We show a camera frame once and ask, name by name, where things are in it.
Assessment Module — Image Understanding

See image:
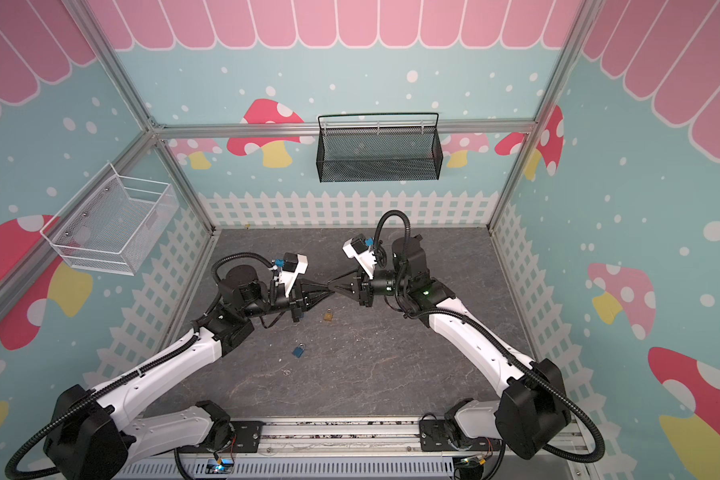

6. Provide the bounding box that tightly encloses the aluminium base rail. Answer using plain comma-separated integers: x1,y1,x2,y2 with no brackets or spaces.
89,415,589,460

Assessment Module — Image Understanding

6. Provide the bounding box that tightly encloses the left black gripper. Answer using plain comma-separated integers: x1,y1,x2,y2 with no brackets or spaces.
242,278,335,324

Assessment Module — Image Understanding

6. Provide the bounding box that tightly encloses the white vented cable duct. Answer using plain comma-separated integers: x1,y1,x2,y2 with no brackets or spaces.
113,458,457,480

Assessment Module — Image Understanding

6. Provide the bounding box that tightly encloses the white mesh wall basket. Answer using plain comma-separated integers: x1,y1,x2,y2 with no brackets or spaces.
40,164,179,276

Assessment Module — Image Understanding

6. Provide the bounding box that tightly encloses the black mesh wall basket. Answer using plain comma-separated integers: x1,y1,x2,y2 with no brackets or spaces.
316,112,444,183

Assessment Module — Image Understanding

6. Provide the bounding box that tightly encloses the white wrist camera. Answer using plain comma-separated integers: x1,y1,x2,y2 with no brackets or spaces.
270,252,308,300
342,234,377,279

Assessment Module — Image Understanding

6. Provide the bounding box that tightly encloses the small blue padlock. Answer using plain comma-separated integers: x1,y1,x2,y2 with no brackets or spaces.
292,344,305,358

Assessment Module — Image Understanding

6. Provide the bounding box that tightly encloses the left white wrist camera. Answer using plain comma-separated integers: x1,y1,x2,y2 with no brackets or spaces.
270,252,308,300

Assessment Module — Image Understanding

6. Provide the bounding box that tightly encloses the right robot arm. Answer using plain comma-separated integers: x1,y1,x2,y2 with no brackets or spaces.
329,234,606,463

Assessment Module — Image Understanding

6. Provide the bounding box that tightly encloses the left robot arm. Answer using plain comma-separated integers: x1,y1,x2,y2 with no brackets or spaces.
5,253,332,479

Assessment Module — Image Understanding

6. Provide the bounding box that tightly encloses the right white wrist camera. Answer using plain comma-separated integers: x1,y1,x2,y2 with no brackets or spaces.
342,234,377,279

